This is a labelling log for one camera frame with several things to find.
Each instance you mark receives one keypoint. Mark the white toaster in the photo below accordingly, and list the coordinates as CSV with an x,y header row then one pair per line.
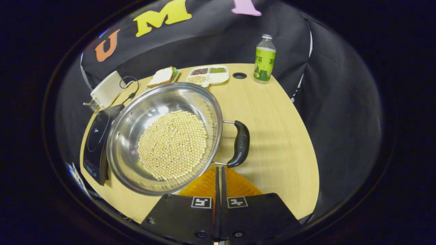
x,y
107,90

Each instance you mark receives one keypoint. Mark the green beans portion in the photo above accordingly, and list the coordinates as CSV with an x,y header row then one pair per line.
x,y
217,70

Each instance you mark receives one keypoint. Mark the yellow beans portion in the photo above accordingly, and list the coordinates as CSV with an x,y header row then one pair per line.
x,y
197,79

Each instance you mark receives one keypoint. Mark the stainless steel pot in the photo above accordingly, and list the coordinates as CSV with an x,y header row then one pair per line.
x,y
136,129

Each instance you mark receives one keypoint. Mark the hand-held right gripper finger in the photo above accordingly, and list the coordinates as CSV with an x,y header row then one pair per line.
x,y
217,204
223,204

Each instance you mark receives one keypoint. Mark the light green plate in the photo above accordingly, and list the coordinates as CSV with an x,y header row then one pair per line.
x,y
176,75

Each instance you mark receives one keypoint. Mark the green label drink bottle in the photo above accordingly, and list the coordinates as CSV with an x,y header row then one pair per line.
x,y
264,61

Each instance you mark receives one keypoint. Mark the dark beans portion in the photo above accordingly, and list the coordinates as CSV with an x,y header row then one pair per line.
x,y
200,71

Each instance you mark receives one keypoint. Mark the black induction cooktop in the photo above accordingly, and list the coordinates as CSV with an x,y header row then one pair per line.
x,y
97,143

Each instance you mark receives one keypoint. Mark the white divided tray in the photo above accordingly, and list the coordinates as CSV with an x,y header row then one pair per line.
x,y
218,79

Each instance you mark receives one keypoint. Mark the pile of soybeans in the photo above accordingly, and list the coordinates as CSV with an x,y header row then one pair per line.
x,y
173,144

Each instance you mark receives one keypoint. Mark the sandwich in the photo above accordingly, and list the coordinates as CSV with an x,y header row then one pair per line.
x,y
161,76

